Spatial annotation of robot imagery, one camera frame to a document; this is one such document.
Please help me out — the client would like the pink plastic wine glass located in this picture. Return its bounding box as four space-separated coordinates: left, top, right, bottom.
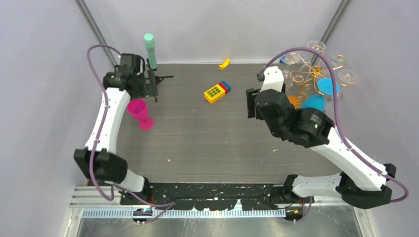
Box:
127 99 154 130

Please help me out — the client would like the yellow toy calculator block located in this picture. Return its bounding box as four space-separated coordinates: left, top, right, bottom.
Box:
204 84 226 104

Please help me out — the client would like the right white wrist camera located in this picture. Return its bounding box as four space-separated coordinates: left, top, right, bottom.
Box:
259 66 284 94

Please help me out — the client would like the gold wine glass rack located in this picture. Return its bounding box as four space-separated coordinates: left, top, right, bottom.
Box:
284 51 332 100

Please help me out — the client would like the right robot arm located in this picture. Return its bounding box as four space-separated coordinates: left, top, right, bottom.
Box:
246 88 396 209

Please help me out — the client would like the clear wine glass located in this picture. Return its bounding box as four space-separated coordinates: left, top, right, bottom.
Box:
306 40 326 64
338 69 359 86
281 52 300 65
330 51 347 71

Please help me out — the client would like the blue plastic wine glass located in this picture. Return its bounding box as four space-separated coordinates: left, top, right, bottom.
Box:
317 78 334 96

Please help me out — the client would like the blue toy block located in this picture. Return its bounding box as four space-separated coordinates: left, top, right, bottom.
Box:
220 81 231 93

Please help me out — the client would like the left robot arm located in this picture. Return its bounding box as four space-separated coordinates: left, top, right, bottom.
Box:
74 53 157 204

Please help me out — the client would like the green microphone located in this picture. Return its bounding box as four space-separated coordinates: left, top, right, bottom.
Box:
143 33 158 71

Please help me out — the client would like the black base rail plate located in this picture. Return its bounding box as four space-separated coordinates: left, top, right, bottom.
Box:
119 182 315 212

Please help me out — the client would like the wooden rack base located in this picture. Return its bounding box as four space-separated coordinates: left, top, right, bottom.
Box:
287 95 305 109

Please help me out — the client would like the clear wine glass top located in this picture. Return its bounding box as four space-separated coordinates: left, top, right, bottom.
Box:
306 40 326 64

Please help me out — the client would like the red toy block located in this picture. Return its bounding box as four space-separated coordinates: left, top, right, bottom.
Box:
218 81 230 94

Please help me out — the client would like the yellow curved block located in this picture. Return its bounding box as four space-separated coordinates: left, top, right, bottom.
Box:
218 58 231 71

